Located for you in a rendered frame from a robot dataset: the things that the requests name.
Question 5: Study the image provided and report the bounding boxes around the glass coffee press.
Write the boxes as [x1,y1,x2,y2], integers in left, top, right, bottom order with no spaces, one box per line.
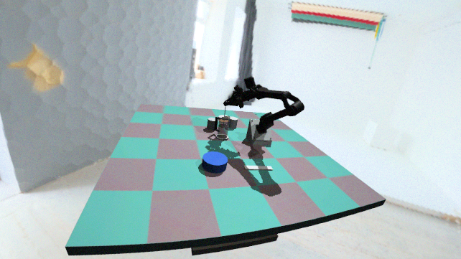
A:
[214,114,231,140]

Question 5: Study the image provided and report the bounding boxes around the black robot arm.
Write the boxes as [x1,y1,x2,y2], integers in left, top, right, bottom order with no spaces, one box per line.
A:
[234,77,304,134]

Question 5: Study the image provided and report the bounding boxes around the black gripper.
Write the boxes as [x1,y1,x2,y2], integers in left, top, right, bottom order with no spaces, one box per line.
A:
[225,90,251,108]

